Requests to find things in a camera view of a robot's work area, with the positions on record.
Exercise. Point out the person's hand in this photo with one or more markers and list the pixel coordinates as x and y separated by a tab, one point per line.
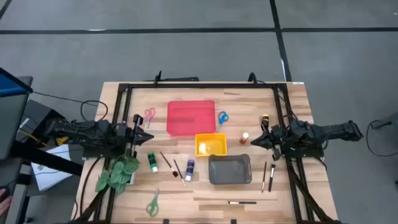
4	202

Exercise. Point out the blue scissors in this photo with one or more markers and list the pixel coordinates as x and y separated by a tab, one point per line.
222	117

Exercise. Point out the red plastic tray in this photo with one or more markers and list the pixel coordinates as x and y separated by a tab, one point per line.
191	118

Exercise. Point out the thin dark paintbrush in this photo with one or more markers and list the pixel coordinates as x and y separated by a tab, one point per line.
264	176

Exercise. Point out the white label sticker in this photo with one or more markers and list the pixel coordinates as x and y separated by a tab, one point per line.
298	83

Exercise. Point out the black paintbrush silver ferrule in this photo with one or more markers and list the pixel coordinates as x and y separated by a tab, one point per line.
245	202

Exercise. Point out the green scissors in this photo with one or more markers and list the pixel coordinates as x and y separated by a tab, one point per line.
152	208

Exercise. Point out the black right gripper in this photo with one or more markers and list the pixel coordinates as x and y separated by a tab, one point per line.
274	140

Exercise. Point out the yellow plastic basket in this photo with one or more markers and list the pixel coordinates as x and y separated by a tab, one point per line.
211	144

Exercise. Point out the black computer case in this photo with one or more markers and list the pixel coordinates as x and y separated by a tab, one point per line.
34	113

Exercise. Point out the green plant white pot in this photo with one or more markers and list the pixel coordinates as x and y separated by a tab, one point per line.
119	172

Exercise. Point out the black aluminium table frame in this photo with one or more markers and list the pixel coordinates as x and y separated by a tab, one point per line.
202	85

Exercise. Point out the thick black makeup brush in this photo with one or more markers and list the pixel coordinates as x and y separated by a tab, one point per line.
271	177

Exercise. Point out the paintbrush black fan bristles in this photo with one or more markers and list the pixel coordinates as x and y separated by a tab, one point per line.
174	173

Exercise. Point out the green paint bottle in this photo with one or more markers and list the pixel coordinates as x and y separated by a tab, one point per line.
152	161

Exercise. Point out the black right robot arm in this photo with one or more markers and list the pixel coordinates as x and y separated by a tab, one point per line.
326	130

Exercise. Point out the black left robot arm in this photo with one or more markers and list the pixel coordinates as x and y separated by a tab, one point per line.
93	133

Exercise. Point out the black table edge clamp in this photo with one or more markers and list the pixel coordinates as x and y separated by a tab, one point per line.
166	221

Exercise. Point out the thin paintbrush pale tip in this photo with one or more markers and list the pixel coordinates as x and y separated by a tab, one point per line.
179	172

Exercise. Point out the pink scissors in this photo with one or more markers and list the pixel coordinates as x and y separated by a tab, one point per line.
149	114

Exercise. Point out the black monitor blue screen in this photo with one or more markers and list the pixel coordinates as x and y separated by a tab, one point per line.
9	87

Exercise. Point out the grey translucent plastic bin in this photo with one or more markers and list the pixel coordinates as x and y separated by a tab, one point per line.
230	169

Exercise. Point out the grey equipment base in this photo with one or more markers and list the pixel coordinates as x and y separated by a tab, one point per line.
390	119

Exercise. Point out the white paper sheet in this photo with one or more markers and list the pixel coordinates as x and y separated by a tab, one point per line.
49	175

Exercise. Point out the yellow paint bottle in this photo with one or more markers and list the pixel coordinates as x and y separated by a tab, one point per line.
265	117

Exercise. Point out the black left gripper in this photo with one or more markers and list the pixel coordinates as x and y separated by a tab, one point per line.
136	137

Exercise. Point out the purple paint bottle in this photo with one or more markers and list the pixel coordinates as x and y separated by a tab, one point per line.
189	169

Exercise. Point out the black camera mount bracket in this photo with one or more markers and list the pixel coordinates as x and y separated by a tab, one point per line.
180	79

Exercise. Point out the black stand beam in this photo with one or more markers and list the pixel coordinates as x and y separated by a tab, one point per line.
46	158

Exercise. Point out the orange paint bottle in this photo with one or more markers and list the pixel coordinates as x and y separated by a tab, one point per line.
244	137

